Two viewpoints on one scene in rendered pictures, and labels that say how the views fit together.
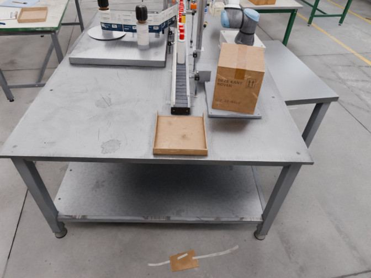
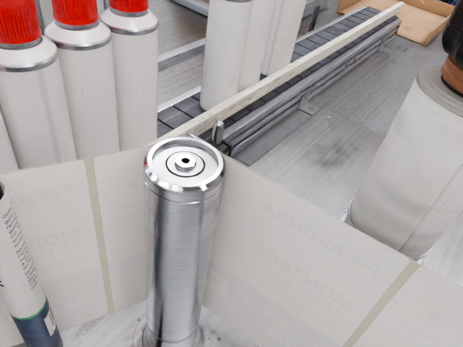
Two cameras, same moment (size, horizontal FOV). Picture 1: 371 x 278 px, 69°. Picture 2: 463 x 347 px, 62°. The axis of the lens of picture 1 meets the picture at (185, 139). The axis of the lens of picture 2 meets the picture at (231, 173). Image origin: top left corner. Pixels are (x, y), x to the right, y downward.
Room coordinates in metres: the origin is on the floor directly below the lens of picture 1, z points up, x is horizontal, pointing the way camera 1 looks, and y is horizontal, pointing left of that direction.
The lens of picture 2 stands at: (2.27, 0.37, 1.18)
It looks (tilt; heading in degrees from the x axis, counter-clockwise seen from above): 42 degrees down; 214
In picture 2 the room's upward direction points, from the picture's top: 11 degrees clockwise
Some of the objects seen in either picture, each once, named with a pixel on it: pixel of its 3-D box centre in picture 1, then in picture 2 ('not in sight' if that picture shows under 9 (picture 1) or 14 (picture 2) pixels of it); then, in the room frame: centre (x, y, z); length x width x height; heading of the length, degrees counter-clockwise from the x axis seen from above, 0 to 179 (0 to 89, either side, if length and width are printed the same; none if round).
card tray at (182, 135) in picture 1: (180, 131); (399, 9); (1.05, 0.03, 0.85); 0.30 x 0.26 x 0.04; 3
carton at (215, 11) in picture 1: (217, 9); not in sight; (2.62, -0.22, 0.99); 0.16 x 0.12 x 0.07; 14
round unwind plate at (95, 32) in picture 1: (107, 32); not in sight; (2.18, 0.69, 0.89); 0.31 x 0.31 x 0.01
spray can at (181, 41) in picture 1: (181, 48); (286, 12); (1.75, 0.07, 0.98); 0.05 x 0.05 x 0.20
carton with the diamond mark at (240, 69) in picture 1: (237, 78); not in sight; (1.40, -0.28, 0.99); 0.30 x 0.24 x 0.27; 172
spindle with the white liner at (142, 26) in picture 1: (142, 27); (451, 129); (1.95, 0.36, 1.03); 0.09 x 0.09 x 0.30
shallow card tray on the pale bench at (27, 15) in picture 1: (33, 14); not in sight; (2.67, 1.55, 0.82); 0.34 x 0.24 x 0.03; 19
